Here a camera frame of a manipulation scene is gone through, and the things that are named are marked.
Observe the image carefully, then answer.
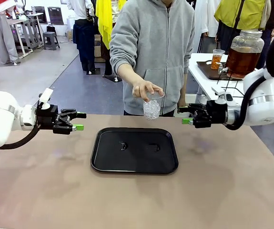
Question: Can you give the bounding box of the person's right forearm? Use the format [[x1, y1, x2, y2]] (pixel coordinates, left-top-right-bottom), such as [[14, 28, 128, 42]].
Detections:
[[117, 63, 143, 88]]

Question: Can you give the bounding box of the mannequin with dark brown skirt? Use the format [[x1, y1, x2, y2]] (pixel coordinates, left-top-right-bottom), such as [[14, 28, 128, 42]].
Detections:
[[101, 0, 123, 83]]

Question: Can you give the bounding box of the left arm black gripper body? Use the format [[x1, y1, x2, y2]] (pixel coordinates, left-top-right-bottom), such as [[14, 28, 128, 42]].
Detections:
[[35, 104, 66, 131]]

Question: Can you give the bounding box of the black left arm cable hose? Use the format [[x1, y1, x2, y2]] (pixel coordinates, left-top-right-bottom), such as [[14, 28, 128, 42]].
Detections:
[[0, 124, 41, 150]]

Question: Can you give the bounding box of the mannequin with navy trousers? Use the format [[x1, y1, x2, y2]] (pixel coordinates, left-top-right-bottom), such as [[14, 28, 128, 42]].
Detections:
[[67, 0, 101, 75]]

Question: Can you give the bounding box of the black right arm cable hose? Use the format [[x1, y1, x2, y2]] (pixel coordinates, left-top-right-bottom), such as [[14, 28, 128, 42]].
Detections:
[[224, 23, 274, 131]]

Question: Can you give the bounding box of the person in grey hoodie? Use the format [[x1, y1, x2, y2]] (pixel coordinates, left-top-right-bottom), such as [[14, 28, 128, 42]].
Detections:
[[109, 0, 196, 117]]

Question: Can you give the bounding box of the bystander in grey trousers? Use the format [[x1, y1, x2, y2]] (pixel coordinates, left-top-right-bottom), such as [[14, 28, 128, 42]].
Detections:
[[0, 0, 20, 65]]

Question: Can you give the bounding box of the cardboard box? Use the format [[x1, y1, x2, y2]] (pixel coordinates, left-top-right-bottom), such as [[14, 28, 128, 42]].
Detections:
[[93, 34, 105, 63]]

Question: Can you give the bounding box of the brown serving tray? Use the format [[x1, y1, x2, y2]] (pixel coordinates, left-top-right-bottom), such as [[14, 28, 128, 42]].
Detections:
[[196, 61, 244, 81]]

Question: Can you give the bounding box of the dark grey plastic stool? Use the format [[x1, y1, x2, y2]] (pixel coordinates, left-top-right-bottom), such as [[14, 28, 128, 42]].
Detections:
[[42, 31, 61, 51]]

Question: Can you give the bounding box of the black monitor screen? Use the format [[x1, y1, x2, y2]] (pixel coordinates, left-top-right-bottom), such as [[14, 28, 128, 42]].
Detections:
[[47, 6, 65, 26], [33, 6, 47, 24]]

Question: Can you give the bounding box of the glass dispenser jar brown tea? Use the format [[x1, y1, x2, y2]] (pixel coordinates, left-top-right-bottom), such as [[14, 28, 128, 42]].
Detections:
[[217, 30, 265, 80]]

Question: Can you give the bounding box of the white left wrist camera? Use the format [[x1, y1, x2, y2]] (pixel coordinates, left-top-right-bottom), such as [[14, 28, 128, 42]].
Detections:
[[38, 87, 54, 110]]

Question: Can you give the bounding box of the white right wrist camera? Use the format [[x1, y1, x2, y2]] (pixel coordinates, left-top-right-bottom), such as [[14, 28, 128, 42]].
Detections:
[[211, 86, 234, 104]]

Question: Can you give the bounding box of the grey metal workbench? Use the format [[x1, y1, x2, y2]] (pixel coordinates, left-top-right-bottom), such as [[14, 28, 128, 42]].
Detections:
[[7, 11, 44, 58]]

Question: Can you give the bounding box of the person's right hand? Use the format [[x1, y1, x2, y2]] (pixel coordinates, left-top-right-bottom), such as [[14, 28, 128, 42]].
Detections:
[[132, 80, 165, 102]]

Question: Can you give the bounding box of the bright yellow hanging cloth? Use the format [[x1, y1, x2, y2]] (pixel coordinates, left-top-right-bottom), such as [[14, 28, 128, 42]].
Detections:
[[95, 0, 128, 50]]

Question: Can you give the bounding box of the black plastic serving tray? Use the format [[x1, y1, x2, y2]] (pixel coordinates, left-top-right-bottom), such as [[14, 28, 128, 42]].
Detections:
[[90, 127, 179, 174]]

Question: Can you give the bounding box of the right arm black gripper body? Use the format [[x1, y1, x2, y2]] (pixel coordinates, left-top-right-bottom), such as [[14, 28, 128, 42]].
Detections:
[[205, 100, 229, 126]]

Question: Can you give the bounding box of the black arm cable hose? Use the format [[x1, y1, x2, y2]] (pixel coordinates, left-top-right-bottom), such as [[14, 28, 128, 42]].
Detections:
[[224, 23, 274, 131], [0, 124, 41, 150]]

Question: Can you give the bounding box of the black wire jar stand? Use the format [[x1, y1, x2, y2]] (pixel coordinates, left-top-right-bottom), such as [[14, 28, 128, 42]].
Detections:
[[216, 69, 258, 98]]

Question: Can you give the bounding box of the clear plastic cup with ice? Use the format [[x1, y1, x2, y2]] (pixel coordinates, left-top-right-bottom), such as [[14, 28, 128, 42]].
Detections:
[[212, 49, 225, 70], [142, 92, 165, 121]]

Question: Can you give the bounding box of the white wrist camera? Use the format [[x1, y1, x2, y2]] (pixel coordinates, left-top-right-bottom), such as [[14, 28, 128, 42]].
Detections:
[[211, 86, 234, 104], [38, 87, 54, 110]]

